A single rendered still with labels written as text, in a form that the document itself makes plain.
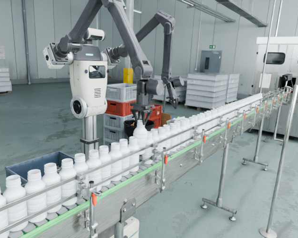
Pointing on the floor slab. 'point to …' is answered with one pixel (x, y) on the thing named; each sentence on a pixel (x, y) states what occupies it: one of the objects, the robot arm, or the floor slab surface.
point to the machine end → (269, 123)
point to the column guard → (127, 75)
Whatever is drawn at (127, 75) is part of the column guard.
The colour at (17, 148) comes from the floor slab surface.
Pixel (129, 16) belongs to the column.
